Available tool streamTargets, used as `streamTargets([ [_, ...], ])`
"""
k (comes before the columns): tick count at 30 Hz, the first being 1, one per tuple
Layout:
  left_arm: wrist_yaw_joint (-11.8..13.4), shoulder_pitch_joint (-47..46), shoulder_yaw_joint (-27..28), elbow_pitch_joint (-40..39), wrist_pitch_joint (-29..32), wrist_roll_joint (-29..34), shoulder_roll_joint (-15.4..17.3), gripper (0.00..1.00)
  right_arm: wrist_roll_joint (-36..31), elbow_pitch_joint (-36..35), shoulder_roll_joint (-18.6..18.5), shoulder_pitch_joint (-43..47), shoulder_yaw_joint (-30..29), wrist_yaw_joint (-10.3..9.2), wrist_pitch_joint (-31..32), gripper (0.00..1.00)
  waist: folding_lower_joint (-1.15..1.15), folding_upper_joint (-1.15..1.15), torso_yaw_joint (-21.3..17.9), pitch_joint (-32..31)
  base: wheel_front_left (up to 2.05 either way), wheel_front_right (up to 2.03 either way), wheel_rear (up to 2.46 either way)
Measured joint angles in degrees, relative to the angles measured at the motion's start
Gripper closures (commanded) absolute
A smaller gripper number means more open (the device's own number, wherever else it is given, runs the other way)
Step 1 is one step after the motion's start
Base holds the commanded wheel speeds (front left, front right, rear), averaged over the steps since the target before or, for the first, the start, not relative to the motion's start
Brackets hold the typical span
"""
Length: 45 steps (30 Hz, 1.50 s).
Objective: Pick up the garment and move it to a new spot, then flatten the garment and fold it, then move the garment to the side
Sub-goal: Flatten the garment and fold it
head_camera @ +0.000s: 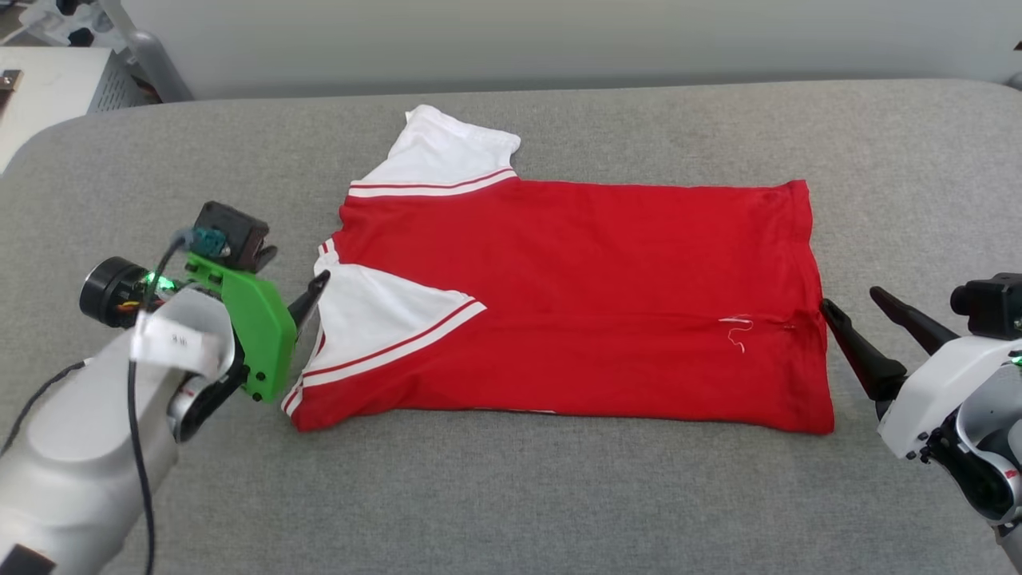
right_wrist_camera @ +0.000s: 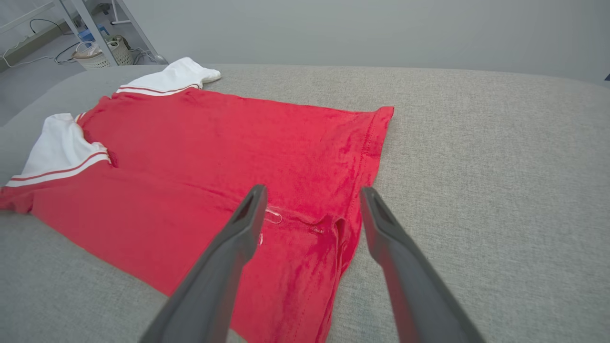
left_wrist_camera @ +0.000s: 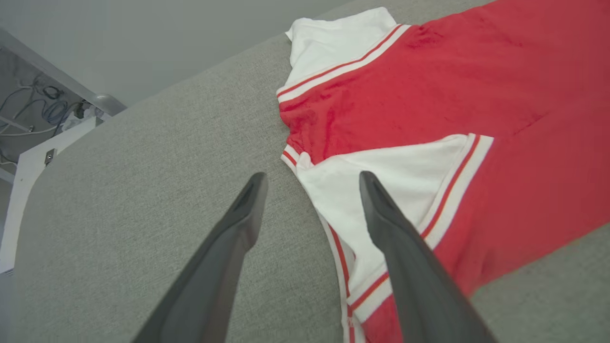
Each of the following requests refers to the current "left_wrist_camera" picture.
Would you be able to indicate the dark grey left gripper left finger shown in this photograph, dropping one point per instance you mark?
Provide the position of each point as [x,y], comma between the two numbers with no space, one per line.
[205,286]

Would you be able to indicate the white metal case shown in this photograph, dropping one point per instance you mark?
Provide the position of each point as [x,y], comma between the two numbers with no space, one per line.
[24,190]

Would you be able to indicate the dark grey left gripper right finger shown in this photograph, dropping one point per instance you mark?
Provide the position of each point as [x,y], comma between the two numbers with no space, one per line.
[419,286]

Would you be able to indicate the red and white jersey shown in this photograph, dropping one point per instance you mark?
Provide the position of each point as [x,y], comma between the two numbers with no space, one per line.
[452,95]

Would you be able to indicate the white power strip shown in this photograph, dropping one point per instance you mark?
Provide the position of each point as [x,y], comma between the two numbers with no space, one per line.
[78,119]

